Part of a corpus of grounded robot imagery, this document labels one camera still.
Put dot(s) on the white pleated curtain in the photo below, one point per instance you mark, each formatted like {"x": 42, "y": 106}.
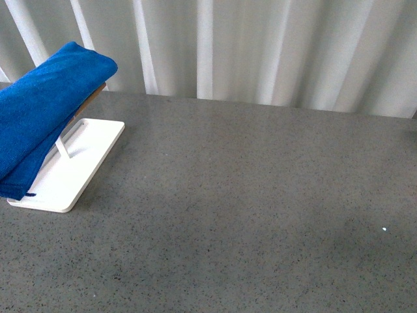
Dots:
{"x": 342, "y": 56}

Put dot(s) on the blue microfiber cloth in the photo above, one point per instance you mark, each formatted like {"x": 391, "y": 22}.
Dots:
{"x": 37, "y": 107}

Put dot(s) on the white towel rack stand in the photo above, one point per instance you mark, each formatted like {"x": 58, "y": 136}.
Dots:
{"x": 70, "y": 165}

